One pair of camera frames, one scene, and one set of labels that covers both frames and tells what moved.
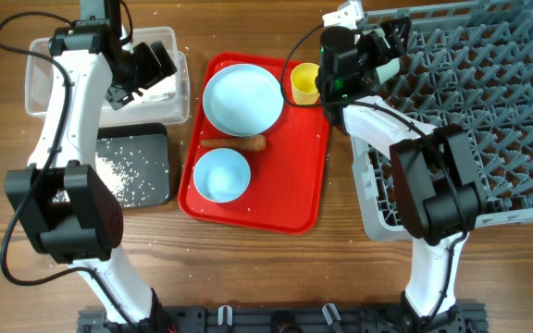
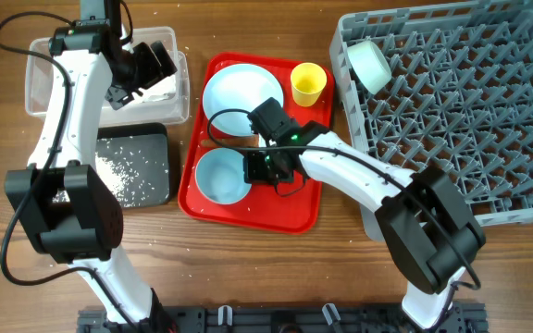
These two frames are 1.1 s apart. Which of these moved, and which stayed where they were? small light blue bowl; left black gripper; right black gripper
Moved: right black gripper
Stayed: left black gripper; small light blue bowl
